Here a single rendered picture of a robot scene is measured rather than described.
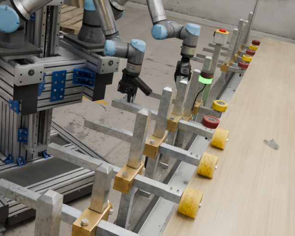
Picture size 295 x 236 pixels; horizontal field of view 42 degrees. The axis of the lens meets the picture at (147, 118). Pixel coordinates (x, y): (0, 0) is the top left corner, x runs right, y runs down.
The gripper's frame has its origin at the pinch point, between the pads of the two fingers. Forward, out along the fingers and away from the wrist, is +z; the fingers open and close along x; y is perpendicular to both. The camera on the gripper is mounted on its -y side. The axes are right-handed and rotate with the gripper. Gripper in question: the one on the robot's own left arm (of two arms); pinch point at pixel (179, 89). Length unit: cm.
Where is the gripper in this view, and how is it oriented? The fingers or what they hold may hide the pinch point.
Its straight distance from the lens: 211.9
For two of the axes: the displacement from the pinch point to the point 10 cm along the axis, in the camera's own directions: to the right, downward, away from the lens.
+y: 0.1, -4.3, 9.0
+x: -9.8, -1.7, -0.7
